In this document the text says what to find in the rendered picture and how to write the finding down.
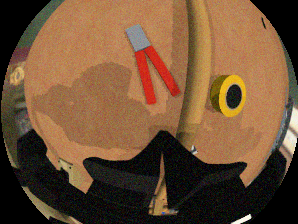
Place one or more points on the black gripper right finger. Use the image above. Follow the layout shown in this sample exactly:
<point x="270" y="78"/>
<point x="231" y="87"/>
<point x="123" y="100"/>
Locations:
<point x="185" y="174"/>

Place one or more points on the red-handled pliers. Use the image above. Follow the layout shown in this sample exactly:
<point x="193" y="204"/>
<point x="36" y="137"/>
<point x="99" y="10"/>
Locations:
<point x="140" y="44"/>

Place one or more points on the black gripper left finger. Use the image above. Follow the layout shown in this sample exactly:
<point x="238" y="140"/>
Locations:
<point x="141" y="173"/>

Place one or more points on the yellow ring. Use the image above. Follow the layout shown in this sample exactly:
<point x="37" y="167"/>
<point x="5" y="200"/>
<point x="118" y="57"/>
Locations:
<point x="228" y="95"/>

